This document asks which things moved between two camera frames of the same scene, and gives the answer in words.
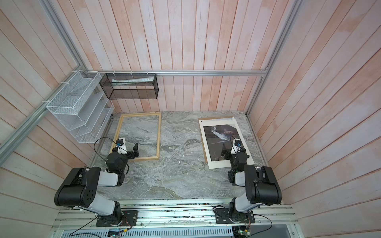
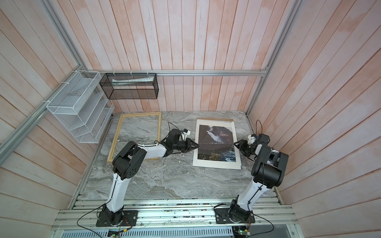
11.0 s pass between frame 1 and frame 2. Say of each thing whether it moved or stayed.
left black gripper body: moved
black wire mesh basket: stayed
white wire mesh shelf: stayed
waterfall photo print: moved
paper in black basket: stayed
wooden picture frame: stayed
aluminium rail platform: stayed
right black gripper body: moved
